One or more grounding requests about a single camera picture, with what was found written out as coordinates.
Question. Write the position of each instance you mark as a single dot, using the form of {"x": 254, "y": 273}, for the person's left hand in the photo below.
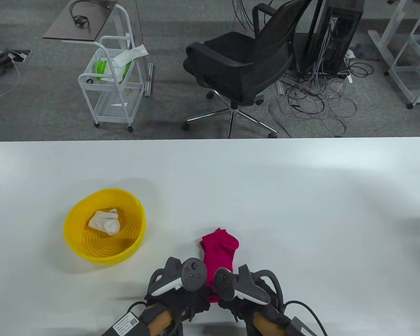
{"x": 185, "y": 301}

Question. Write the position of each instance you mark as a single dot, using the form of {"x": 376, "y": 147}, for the person's right hand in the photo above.
{"x": 252, "y": 308}

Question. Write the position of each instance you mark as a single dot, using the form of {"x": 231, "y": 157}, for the black and white controller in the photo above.
{"x": 224, "y": 283}
{"x": 194, "y": 274}

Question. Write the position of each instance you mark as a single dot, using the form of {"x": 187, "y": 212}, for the white sock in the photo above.
{"x": 112, "y": 211}
{"x": 103, "y": 224}

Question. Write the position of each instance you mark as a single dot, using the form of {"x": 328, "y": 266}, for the person's left forearm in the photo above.
{"x": 159, "y": 322}

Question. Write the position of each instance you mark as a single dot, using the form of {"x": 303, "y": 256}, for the black box with white label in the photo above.
{"x": 301, "y": 329}
{"x": 126, "y": 325}

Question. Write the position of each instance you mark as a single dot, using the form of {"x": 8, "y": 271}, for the yellow ribbed basket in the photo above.
{"x": 91, "y": 241}

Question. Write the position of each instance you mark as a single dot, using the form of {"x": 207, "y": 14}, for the black office chair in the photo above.
{"x": 231, "y": 59}

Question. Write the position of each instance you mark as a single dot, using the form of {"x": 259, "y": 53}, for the green and white wipes pack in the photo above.
{"x": 100, "y": 68}

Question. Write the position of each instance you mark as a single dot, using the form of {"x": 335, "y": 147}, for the white paper sheet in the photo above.
{"x": 133, "y": 54}

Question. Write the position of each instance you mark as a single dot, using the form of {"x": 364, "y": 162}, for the white power strip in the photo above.
{"x": 350, "y": 54}

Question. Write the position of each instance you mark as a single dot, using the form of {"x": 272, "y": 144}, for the white metal rack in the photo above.
{"x": 406, "y": 75}

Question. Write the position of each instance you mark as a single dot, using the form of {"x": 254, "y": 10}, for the black computer tower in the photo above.
{"x": 346, "y": 31}

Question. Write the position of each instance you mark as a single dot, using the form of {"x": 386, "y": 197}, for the floor socket box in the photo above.
{"x": 21, "y": 56}

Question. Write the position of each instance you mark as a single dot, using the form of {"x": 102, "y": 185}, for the dark brown side table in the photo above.
{"x": 77, "y": 24}

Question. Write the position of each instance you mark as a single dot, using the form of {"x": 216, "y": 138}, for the grey metal post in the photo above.
{"x": 141, "y": 42}

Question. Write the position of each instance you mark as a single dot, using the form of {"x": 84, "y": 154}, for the white desk frame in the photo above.
{"x": 381, "y": 42}

